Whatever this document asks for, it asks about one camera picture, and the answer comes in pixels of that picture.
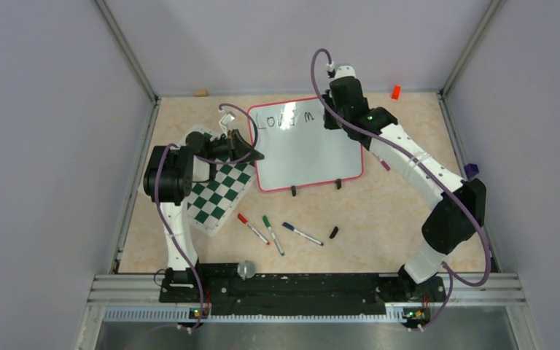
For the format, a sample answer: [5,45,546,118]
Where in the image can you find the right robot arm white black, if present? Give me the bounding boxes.
[321,76,486,300]

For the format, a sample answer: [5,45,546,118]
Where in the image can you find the blue whiteboard marker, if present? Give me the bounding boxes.
[282,222,324,246]

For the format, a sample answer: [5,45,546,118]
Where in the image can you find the purple whiteboard marker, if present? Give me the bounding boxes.
[379,160,391,171]

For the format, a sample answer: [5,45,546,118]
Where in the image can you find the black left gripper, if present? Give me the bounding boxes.
[205,129,264,164]

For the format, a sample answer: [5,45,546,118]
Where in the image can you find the clear round knob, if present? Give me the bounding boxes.
[237,260,256,280]

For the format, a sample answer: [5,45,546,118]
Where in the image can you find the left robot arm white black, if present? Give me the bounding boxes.
[142,129,265,302]

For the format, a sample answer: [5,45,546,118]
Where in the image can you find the black marker cap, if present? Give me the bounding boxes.
[329,226,339,239]

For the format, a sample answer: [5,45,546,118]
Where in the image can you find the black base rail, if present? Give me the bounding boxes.
[159,263,445,316]

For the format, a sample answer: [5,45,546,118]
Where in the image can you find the red whiteboard marker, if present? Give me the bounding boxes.
[238,214,270,245]

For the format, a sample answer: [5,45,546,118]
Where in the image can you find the green whiteboard marker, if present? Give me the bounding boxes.
[262,215,285,257]

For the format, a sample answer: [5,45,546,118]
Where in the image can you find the wine cork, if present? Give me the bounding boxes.
[192,90,209,97]

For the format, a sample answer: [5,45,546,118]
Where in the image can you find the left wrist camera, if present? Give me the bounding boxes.
[219,111,236,128]

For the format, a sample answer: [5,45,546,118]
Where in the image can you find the pink framed whiteboard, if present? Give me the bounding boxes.
[248,97,364,192]

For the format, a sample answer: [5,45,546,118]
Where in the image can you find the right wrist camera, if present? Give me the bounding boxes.
[326,62,356,80]

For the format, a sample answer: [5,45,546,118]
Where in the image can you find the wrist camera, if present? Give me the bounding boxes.
[326,62,356,80]
[219,111,236,128]

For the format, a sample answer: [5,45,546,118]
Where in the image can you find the purple toy block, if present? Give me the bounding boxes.
[464,163,480,179]

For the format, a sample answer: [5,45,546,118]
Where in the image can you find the green white chessboard mat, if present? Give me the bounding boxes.
[187,162,256,237]

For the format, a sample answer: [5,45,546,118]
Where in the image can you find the orange toy block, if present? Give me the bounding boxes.
[391,85,402,100]

